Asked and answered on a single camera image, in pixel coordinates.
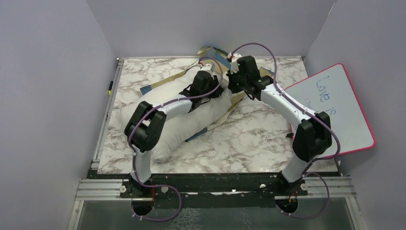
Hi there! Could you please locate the blue yellow patchwork pillowcase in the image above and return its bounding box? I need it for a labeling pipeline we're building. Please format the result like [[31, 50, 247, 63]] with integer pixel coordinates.
[[139, 46, 275, 143]]

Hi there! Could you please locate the white pillow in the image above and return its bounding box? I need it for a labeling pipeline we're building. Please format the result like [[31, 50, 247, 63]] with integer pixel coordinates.
[[116, 65, 232, 166]]

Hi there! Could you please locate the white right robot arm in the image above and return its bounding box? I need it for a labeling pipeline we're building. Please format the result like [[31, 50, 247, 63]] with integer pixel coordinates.
[[226, 54, 332, 195]]

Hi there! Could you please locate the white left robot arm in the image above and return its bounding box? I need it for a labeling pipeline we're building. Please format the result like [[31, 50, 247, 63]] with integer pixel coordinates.
[[124, 70, 223, 197]]

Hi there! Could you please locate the pink framed whiteboard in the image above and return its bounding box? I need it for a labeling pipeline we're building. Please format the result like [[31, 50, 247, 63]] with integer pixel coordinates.
[[285, 63, 376, 155]]

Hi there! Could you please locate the yellow black marker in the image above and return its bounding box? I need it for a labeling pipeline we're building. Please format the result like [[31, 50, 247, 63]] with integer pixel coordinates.
[[107, 81, 114, 95]]

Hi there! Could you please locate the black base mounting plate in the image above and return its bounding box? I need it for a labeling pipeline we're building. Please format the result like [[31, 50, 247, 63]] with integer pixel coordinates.
[[87, 171, 339, 215]]

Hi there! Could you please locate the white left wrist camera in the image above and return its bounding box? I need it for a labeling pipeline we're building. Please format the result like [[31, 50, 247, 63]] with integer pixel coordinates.
[[199, 63, 214, 75]]

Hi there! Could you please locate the aluminium table edge rail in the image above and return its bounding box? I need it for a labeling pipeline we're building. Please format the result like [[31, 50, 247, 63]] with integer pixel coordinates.
[[90, 58, 125, 170]]

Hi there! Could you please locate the aluminium front rail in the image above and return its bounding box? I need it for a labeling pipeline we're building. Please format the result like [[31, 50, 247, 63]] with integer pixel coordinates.
[[75, 177, 357, 202]]

